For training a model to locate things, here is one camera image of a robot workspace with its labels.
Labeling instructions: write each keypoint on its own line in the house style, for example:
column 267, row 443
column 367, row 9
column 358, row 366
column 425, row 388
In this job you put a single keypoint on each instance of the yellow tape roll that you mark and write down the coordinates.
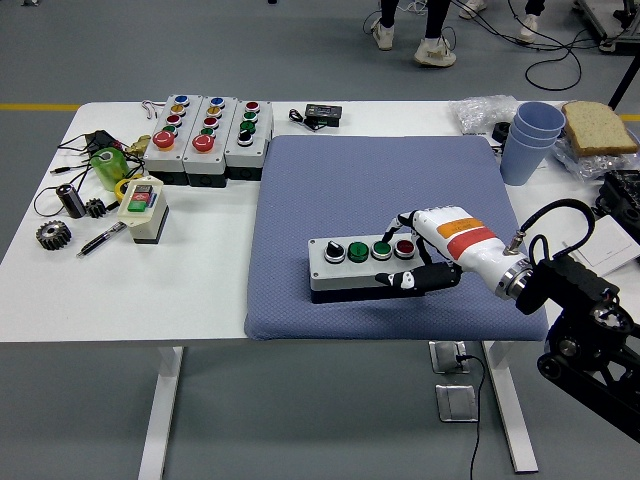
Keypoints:
column 120, row 189

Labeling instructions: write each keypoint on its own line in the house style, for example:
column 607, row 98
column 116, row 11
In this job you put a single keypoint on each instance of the blue-grey padded mat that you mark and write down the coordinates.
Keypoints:
column 350, row 190

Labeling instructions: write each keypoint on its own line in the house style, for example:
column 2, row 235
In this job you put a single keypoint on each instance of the grey four-button control box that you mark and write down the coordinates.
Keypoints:
column 345, row 275

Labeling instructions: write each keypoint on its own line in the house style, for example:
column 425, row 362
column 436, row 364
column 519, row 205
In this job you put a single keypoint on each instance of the person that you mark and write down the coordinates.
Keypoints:
column 527, row 30
column 432, row 50

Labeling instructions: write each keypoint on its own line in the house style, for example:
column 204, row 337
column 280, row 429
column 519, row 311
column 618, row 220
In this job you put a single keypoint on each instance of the clear bubble wrap bag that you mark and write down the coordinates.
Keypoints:
column 480, row 112

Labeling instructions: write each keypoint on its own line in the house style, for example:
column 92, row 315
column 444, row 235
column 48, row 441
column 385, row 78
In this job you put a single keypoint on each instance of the slice of bread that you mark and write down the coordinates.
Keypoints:
column 597, row 127

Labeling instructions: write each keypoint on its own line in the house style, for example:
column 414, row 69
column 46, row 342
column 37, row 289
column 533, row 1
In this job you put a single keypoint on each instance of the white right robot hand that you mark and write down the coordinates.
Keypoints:
column 470, row 245

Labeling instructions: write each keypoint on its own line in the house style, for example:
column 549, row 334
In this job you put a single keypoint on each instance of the black cylindrical capacitor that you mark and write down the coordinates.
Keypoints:
column 72, row 202

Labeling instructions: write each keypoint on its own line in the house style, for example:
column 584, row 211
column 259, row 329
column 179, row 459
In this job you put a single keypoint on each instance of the white paper card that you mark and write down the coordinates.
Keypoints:
column 612, row 247

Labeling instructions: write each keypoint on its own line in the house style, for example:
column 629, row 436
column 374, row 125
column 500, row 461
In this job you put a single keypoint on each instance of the grey four-button box black base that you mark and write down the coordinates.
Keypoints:
column 245, row 157

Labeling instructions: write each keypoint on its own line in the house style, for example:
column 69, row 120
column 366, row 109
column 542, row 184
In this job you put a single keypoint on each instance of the brass pipe fitting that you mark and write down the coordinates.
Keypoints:
column 137, row 145

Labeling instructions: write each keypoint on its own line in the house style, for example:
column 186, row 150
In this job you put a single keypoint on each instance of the white table leg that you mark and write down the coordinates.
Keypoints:
column 160, row 410
column 510, row 410

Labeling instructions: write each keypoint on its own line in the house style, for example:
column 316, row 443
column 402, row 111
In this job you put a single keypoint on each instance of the metal floor cover plate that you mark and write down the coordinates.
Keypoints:
column 456, row 403

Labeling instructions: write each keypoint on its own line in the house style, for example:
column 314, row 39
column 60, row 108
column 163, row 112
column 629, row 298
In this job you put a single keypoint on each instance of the clear bag of screws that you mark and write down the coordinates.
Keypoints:
column 595, row 164

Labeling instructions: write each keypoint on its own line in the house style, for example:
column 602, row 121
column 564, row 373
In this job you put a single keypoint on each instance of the grey five-button emergency stop box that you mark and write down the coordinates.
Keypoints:
column 162, row 157
column 202, row 160

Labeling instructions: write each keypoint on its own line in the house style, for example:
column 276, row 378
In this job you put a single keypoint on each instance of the silver carabiner hook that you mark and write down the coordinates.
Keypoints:
column 150, row 111

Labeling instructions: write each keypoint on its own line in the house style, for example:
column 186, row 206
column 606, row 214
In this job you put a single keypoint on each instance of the black silver pen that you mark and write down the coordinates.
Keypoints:
column 97, row 242

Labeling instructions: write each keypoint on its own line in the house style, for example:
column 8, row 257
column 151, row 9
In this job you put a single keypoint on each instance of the cream red-green switch box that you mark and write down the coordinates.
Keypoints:
column 145, row 225

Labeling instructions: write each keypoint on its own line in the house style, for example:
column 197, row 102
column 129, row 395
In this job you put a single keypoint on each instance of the green translucent cylinder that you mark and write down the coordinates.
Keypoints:
column 110, row 172

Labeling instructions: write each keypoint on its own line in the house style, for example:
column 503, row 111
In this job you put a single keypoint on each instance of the light blue plastic cup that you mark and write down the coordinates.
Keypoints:
column 520, row 160
column 530, row 140
column 542, row 117

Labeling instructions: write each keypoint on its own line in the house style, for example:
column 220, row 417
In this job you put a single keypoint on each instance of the black digital meter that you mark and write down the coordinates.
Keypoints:
column 324, row 114

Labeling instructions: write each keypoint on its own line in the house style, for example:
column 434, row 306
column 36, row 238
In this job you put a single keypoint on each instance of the large dark steel gear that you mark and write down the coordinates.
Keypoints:
column 52, row 236

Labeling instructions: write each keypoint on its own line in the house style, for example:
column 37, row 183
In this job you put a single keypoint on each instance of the black machine part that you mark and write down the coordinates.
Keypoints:
column 622, row 192

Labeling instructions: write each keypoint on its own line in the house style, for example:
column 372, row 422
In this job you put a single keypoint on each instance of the metal floor socket box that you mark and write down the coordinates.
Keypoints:
column 447, row 357

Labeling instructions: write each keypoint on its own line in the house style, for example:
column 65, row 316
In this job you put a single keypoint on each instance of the small black round part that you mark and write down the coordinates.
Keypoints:
column 501, row 132

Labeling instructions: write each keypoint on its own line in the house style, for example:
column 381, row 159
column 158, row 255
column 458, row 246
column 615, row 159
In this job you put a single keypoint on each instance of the small black gear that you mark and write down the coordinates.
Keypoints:
column 96, row 208

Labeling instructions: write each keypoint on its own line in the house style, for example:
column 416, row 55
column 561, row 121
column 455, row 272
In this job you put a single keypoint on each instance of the aluminium frame stand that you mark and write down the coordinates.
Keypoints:
column 607, row 22

